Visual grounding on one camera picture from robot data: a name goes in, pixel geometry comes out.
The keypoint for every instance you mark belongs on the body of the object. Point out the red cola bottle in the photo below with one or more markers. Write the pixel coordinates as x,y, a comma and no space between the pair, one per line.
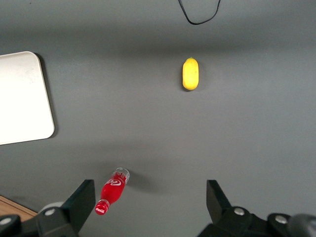
112,190

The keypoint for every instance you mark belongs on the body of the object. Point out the yellow lemon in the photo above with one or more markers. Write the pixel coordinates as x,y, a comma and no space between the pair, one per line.
190,74

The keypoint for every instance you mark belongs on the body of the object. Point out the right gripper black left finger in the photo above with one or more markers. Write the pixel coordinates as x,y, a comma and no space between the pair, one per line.
79,202

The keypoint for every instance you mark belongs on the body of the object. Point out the beige plastic tray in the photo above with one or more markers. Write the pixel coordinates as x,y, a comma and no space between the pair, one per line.
22,98

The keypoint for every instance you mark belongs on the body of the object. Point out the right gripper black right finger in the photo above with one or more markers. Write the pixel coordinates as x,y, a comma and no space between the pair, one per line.
217,207

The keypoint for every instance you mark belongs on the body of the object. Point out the wooden drawer cabinet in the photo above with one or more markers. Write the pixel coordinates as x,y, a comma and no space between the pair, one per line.
12,206

